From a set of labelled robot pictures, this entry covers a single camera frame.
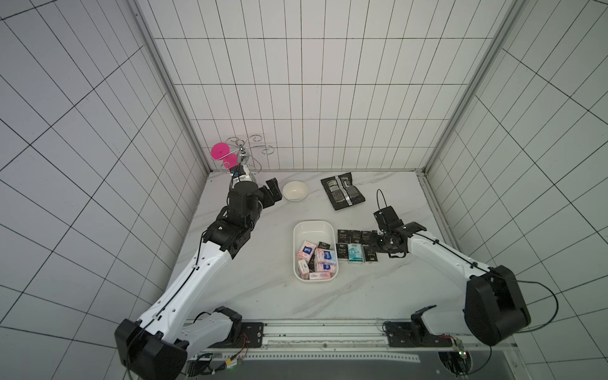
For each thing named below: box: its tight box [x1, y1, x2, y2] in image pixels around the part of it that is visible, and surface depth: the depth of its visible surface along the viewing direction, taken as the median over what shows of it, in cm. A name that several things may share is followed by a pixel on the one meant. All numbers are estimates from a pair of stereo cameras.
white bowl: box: [281, 180, 309, 202], surface depth 109 cm
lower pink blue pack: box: [315, 262, 337, 273], surface depth 85 cm
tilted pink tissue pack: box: [297, 240, 317, 262], surface depth 91 cm
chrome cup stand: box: [220, 134, 275, 175], surface depth 91 cm
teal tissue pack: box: [347, 243, 364, 265], surface depth 91 cm
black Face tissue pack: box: [337, 229, 350, 244], surface depth 96 cm
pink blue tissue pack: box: [315, 247, 338, 265], surface depth 85 cm
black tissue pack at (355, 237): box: [350, 229, 362, 244], surface depth 96 cm
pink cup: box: [210, 141, 240, 170], surface depth 89 cm
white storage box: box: [292, 219, 339, 283], surface depth 89 cm
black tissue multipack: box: [320, 171, 366, 211], surface depth 112 cm
